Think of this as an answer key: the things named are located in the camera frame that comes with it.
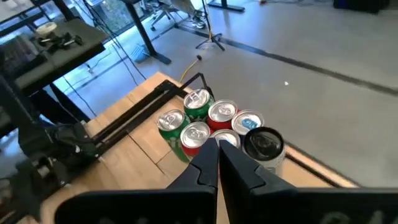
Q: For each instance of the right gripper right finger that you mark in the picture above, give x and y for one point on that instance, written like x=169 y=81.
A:
x=295 y=205

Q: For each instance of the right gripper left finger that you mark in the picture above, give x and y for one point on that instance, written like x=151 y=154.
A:
x=140 y=205

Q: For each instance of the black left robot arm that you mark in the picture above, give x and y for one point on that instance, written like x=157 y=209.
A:
x=53 y=149

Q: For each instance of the grey desk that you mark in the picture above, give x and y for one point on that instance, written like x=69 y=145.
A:
x=62 y=59

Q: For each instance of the black desk stand leg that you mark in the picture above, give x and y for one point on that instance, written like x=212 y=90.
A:
x=146 y=37

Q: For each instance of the black tripod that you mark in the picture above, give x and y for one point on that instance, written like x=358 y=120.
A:
x=211 y=34

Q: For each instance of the grey office chair base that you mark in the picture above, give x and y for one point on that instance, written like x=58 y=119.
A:
x=161 y=14

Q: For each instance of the black keyboard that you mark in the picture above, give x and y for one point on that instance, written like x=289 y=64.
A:
x=18 y=54

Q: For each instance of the white tape roll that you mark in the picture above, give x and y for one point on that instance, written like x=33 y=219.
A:
x=46 y=28

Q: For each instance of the black metal rack frame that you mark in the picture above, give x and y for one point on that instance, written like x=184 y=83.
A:
x=149 y=146

